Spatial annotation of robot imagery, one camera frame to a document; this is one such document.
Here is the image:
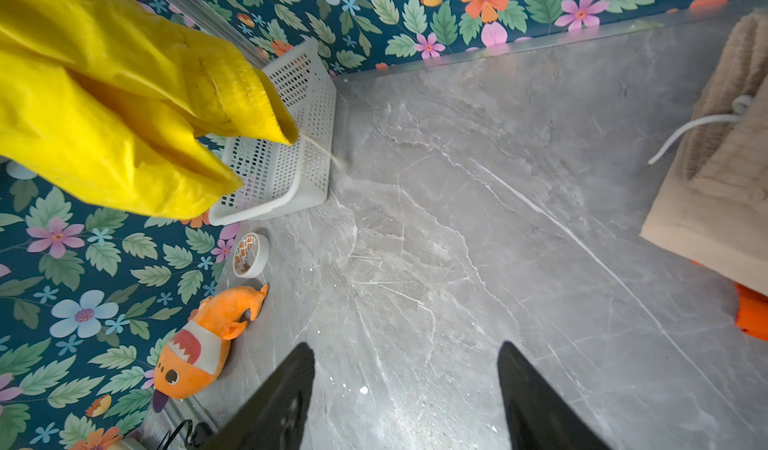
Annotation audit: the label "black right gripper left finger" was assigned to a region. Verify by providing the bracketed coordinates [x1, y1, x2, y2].
[203, 342, 315, 450]

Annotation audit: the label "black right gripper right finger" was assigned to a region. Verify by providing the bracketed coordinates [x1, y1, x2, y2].
[497, 341, 608, 449]

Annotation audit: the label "orange shorts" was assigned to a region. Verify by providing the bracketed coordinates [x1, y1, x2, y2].
[689, 260, 768, 342]

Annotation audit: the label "beige shorts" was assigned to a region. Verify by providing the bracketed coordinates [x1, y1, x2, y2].
[640, 10, 767, 294]

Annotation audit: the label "yellow shorts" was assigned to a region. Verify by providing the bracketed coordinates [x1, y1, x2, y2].
[1, 0, 299, 219]

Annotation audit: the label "orange fish plush toy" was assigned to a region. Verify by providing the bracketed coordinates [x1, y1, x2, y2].
[152, 285, 269, 413]

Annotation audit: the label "tape roll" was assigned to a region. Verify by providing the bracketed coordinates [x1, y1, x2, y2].
[232, 232, 270, 279]

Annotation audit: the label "white plastic laundry basket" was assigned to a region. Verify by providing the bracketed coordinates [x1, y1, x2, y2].
[209, 38, 337, 225]

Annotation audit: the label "aluminium frame post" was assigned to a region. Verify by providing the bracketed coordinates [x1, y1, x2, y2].
[168, 0, 269, 68]

